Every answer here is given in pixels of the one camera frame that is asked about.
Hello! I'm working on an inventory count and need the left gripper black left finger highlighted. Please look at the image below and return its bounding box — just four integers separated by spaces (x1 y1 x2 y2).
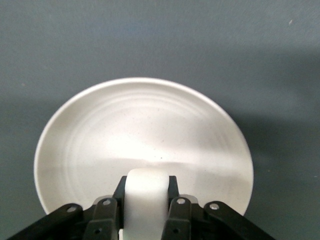
4 176 129 240

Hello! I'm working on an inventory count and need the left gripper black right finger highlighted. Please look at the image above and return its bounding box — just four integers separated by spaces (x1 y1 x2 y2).
161 176 276 240

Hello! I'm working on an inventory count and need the small white bun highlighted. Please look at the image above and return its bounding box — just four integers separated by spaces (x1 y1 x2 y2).
119 168 169 240

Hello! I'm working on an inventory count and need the round cream plate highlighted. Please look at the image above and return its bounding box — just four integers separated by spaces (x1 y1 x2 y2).
33 77 255 218

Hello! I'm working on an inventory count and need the dark grey table mat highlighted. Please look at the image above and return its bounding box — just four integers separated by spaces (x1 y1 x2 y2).
0 0 320 240

